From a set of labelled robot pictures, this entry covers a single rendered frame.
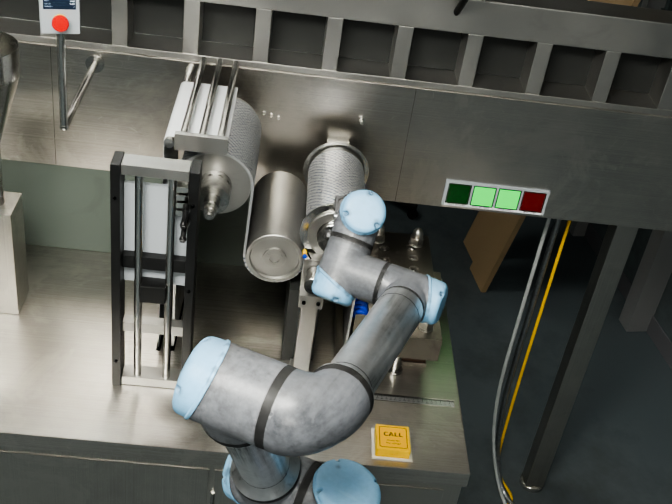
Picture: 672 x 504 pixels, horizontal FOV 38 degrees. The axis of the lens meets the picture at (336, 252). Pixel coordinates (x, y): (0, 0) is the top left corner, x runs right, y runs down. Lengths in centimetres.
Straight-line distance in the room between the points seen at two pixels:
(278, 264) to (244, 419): 80
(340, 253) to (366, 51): 74
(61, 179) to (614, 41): 129
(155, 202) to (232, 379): 65
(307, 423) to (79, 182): 126
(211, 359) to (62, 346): 95
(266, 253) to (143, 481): 54
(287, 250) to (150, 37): 58
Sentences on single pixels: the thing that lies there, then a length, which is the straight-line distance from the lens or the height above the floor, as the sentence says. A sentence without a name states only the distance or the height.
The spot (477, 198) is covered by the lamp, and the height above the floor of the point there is 118.
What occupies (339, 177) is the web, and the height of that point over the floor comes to 131.
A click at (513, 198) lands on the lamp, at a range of 234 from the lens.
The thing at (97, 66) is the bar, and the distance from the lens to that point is 220.
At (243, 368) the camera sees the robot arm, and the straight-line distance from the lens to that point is 127.
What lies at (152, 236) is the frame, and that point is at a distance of 189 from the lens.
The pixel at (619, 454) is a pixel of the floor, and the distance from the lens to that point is 354.
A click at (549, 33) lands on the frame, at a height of 160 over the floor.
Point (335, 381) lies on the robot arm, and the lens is 129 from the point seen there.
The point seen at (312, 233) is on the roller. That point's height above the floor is 125.
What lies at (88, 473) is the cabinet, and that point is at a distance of 212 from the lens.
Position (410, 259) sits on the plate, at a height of 103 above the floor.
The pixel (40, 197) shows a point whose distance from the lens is 242.
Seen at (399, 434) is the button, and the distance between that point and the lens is 203.
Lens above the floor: 236
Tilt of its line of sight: 35 degrees down
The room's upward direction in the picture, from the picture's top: 9 degrees clockwise
